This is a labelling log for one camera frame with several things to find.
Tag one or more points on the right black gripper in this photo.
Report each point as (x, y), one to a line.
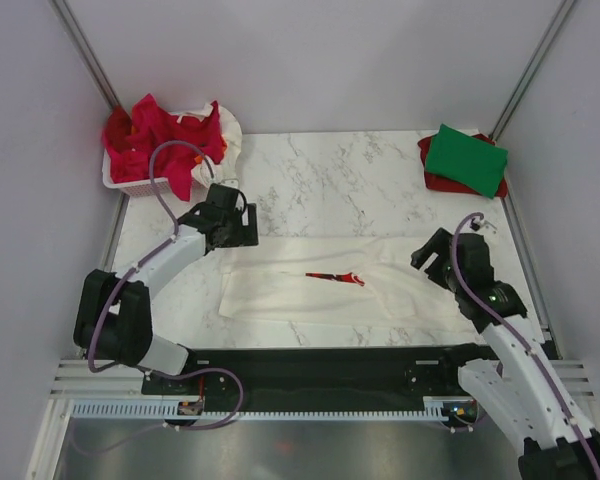
(440, 243)

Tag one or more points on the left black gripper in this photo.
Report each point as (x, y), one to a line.
(246, 235)

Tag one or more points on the white Coca-Cola t-shirt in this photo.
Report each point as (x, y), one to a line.
(357, 281)

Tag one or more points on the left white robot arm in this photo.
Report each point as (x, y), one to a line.
(114, 321)

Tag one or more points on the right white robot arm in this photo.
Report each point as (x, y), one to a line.
(517, 386)

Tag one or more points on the dark red folded t-shirt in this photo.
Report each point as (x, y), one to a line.
(442, 184)

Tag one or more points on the green folded t-shirt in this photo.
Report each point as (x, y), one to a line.
(472, 160)

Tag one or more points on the white crumpled t-shirt in basket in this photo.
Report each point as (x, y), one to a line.
(232, 136)

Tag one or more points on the white plastic laundry basket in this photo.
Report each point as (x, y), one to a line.
(141, 188)

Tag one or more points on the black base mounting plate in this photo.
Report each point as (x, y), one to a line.
(330, 379)

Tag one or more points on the magenta crumpled t-shirt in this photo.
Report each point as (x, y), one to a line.
(162, 147)

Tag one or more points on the dark red crumpled t-shirt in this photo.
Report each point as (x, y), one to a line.
(117, 129)

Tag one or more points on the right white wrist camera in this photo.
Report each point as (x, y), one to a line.
(479, 222)

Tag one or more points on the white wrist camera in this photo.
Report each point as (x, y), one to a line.
(232, 183)
(479, 222)

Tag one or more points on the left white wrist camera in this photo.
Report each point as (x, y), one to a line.
(232, 183)

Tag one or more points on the white slotted cable duct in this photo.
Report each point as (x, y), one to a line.
(432, 410)

